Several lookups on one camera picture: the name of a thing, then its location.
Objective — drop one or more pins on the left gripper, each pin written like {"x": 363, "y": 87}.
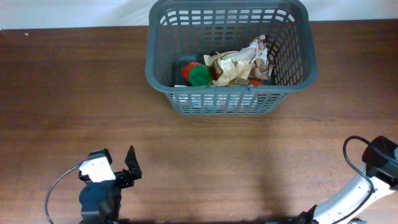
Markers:
{"x": 128, "y": 180}

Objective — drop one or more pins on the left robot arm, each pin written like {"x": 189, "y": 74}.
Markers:
{"x": 101, "y": 198}

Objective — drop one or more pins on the beige bread bag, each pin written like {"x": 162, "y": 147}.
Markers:
{"x": 256, "y": 54}

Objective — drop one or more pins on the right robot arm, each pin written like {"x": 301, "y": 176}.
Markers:
{"x": 376, "y": 179}

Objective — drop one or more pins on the beige mushroom snack pouch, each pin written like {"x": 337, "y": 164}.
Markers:
{"x": 262, "y": 73}

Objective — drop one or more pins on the grey plastic basket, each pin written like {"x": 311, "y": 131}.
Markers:
{"x": 182, "y": 32}

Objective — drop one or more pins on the green lidded jar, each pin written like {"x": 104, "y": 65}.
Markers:
{"x": 199, "y": 76}

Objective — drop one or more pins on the red spaghetti packet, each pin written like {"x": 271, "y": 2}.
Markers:
{"x": 225, "y": 76}

